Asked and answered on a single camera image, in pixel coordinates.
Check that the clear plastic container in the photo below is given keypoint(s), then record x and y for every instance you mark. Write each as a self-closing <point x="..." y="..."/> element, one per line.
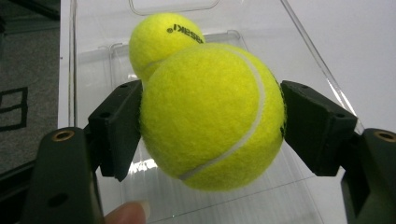
<point x="274" y="40"/>

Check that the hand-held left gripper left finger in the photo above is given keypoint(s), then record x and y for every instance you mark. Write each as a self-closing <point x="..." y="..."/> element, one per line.
<point x="120" y="124"/>

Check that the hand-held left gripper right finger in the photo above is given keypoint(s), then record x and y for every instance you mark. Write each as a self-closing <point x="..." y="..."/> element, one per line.
<point x="317" y="133"/>

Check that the yellow tennis ball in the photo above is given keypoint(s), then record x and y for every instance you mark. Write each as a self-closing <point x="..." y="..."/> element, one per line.
<point x="155" y="43"/>
<point x="202" y="118"/>

